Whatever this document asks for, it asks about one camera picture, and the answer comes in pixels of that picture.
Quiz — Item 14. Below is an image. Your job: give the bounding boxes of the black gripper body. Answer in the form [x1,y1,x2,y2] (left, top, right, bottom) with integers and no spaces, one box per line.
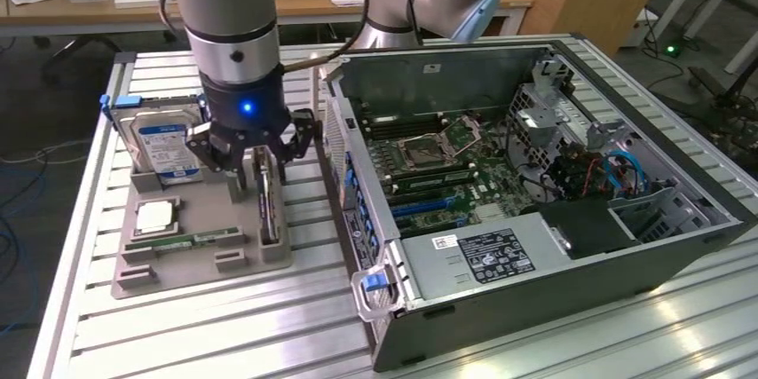
[199,66,292,150]

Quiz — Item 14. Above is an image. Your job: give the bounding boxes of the graphics card with metal bracket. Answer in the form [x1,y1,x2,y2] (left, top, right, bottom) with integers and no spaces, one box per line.
[248,146,287,247]

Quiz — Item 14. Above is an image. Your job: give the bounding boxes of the silver CPU chip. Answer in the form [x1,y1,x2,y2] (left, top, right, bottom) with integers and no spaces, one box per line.
[135,201,181,235]

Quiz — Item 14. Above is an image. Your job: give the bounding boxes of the black RAM slot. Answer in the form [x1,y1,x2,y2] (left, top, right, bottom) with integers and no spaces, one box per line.
[364,117,444,130]
[363,113,443,125]
[367,122,446,136]
[369,128,447,141]

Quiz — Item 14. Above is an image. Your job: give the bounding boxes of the CPU socket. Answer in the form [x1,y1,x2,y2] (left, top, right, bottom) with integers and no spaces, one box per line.
[396,132,458,172]

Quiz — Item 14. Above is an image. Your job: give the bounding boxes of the green RAM stick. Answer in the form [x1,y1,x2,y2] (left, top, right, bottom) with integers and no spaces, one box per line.
[127,227,245,254]

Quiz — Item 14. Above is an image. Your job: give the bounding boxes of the blue expansion slot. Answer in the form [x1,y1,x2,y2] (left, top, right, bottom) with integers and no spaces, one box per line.
[389,194,470,217]

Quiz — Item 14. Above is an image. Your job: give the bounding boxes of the metal socket cover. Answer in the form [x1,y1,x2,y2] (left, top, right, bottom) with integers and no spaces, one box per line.
[440,113,484,157]

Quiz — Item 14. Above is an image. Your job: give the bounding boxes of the grey parts rack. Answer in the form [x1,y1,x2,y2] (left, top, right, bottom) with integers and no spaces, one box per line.
[111,161,296,301]

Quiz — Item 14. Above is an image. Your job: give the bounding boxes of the black office chair base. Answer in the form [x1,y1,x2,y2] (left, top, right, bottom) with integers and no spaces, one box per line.
[33,32,123,85]

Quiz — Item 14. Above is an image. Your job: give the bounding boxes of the green motherboard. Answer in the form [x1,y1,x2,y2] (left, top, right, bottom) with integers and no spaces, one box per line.
[353,103,550,238]

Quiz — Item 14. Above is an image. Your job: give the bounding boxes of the grey power supply black label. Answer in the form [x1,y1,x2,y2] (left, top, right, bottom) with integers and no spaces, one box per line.
[399,212,574,303]

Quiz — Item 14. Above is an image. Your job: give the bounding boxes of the perforated metal disk bay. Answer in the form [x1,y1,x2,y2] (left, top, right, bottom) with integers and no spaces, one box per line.
[506,57,640,162]

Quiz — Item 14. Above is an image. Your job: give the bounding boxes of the black fan shroud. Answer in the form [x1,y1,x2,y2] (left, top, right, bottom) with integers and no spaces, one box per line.
[539,199,642,261]

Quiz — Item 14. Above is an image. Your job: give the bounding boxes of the black open PC case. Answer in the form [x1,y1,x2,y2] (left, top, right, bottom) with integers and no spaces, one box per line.
[311,39,758,374]

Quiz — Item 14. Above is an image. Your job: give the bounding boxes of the grey plastic disk bay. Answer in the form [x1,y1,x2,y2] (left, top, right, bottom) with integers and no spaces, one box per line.
[606,183,711,245]

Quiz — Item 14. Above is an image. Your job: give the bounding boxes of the hard disk with blue bracket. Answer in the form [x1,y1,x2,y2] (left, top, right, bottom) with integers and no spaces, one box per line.
[100,93,215,187]

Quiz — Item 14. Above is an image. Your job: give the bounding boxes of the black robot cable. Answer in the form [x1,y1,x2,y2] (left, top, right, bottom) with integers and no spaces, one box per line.
[157,0,428,75]

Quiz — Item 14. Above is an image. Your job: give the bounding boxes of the blue floor cable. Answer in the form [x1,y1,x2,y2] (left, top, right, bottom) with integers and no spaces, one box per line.
[0,161,49,336]

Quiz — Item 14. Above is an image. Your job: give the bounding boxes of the thin red wire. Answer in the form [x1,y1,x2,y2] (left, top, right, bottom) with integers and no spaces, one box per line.
[576,154,595,196]

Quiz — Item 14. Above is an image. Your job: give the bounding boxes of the blue data wire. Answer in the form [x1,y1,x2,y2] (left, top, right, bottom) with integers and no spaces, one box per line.
[600,150,652,197]

